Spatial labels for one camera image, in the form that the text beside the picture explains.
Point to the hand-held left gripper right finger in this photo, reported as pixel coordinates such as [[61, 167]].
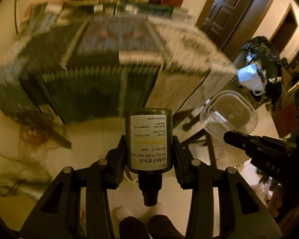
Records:
[[179, 155]]

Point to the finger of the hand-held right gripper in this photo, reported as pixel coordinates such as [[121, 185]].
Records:
[[254, 144]]

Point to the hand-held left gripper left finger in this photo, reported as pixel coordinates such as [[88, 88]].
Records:
[[119, 155]]

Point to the green pump bottle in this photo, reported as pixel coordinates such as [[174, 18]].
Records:
[[149, 142]]

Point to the clear plastic container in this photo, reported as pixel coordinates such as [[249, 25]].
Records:
[[229, 112]]

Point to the black trash bag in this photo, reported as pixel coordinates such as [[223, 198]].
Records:
[[263, 46]]

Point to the white crumpled bag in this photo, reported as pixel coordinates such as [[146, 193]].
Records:
[[251, 77]]

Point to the person's right leg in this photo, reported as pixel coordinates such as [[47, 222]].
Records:
[[160, 224]]

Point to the person's leg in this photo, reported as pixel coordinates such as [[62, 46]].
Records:
[[160, 224], [132, 226]]

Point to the person's left leg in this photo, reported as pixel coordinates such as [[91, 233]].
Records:
[[132, 226]]

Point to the clear plastic bag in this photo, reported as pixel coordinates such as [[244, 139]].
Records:
[[27, 144]]

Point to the patchwork patterned tablecloth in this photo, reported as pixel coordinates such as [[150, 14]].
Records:
[[102, 62]]

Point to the dark brown panelled door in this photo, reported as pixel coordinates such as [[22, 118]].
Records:
[[226, 10]]

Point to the thin brown stick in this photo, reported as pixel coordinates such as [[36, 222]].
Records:
[[16, 17]]

